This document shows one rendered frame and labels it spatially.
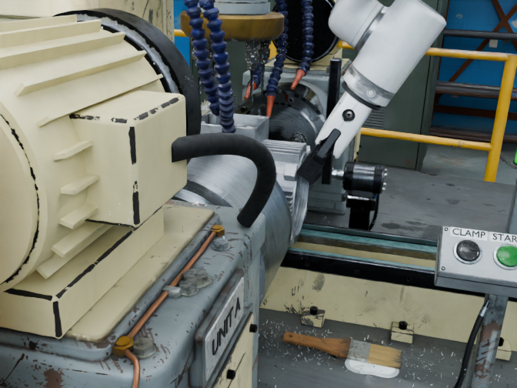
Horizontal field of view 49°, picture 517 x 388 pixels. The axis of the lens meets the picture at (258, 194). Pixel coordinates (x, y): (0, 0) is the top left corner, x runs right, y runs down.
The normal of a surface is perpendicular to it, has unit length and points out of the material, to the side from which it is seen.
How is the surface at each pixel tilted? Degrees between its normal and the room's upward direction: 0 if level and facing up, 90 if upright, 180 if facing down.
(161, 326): 0
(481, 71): 90
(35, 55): 120
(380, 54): 84
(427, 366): 0
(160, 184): 90
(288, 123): 90
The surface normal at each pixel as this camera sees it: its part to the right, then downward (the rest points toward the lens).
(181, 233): 0.03, -0.93
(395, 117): -0.38, 0.33
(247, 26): 0.29, 0.36
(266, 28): 0.63, 0.29
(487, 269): -0.15, -0.51
